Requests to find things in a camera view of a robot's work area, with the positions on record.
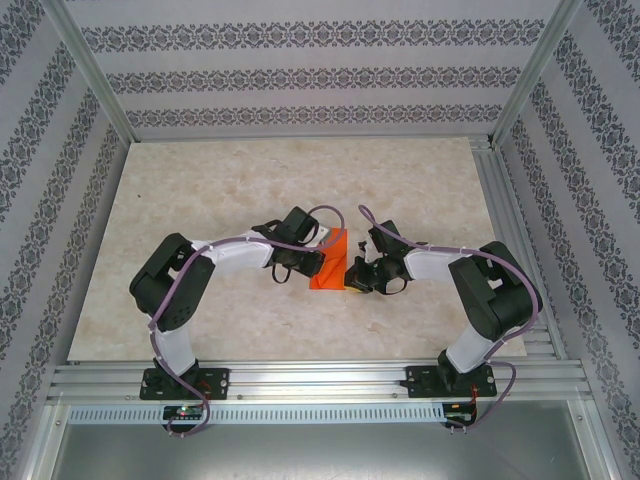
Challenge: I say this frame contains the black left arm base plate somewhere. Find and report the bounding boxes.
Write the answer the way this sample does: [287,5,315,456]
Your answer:
[138,367,231,401]

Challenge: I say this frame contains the long aluminium mounting rail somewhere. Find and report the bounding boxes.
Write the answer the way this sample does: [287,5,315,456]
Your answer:
[47,357,594,404]

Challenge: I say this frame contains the slotted grey cable duct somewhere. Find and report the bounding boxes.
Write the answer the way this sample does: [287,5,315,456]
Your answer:
[67,403,449,425]

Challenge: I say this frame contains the grey metal panel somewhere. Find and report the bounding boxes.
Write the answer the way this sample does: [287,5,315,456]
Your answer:
[49,424,611,480]

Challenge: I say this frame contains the aluminium side rail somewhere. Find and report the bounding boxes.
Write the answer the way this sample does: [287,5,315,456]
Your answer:
[469,135,570,362]

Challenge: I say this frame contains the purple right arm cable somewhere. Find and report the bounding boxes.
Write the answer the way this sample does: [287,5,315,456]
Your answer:
[357,203,545,435]

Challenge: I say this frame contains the aluminium frame post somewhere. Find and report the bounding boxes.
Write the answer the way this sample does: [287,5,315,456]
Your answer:
[487,0,586,149]
[44,0,139,146]

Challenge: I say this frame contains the orange paper sheet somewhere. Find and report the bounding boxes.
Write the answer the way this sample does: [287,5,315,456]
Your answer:
[308,225,350,292]

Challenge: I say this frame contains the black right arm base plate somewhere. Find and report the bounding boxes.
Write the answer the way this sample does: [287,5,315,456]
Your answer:
[404,364,499,400]

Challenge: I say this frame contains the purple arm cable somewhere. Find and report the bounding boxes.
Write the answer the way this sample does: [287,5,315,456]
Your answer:
[357,203,545,435]
[148,204,347,439]

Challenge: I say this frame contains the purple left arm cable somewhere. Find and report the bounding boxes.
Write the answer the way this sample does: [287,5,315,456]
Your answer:
[148,204,347,439]

